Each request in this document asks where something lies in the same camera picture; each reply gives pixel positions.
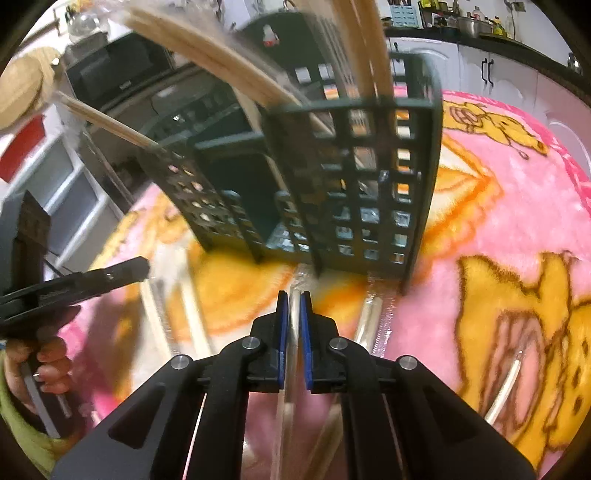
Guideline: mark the plastic-wrapped chopstick pair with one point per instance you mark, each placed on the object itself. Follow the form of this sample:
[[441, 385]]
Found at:
[[294, 332]]

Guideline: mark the glass pot lid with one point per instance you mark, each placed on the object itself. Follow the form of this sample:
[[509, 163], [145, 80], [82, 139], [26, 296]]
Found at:
[[83, 23]]

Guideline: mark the red plastic basin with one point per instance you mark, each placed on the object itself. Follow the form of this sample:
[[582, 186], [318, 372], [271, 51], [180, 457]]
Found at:
[[21, 147]]

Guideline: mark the light blue knife block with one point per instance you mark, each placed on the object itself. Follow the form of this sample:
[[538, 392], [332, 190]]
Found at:
[[399, 13]]

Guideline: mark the black microwave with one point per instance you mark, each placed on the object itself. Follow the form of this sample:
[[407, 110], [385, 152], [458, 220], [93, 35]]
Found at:
[[115, 69]]

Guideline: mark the steel cooking pot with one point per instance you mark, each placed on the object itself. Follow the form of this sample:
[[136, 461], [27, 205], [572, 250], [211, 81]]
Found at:
[[468, 27]]

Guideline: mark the pink printed blanket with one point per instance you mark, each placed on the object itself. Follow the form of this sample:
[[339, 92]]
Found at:
[[485, 207]]

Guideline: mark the white base cabinets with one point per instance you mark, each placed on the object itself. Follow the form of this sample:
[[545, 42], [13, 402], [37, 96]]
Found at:
[[425, 64]]

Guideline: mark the plastic drawer unit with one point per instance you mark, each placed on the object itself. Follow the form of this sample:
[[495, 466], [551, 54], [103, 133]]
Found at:
[[69, 198]]

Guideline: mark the steel kettle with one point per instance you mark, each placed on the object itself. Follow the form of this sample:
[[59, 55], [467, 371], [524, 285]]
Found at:
[[575, 63]]

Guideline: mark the dark green utensil holder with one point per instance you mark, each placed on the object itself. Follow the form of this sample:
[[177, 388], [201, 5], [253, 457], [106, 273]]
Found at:
[[231, 145]]

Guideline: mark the group of condiment bottles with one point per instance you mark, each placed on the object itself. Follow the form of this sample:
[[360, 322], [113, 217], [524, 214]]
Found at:
[[496, 25]]

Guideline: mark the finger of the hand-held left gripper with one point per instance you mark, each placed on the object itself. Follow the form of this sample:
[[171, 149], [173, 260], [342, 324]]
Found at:
[[115, 274]]

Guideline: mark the person's left forearm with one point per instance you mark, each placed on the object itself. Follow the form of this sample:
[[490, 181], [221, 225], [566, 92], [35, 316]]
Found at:
[[23, 438]]

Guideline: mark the pale pink base cabinets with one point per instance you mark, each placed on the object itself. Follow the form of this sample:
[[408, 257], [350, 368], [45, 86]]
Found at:
[[517, 83]]

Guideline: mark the round bamboo tray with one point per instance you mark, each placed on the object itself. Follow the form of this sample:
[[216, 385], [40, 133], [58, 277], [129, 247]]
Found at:
[[23, 87]]

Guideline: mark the person's left hand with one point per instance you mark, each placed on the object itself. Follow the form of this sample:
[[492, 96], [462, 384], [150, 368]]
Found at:
[[51, 364]]

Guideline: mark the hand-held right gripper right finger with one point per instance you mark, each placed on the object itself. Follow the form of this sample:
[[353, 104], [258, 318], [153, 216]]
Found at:
[[355, 392]]

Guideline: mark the wall socket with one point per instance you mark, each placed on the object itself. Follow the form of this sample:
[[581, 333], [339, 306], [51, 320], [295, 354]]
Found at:
[[519, 5]]

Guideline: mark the bunch of wooden chopsticks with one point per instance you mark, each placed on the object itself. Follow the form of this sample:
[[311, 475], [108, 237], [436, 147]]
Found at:
[[221, 50]]

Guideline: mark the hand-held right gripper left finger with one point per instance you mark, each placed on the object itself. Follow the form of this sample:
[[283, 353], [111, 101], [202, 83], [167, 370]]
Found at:
[[231, 392]]

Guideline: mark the metal shelf table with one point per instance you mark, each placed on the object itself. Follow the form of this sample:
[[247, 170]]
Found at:
[[138, 101]]

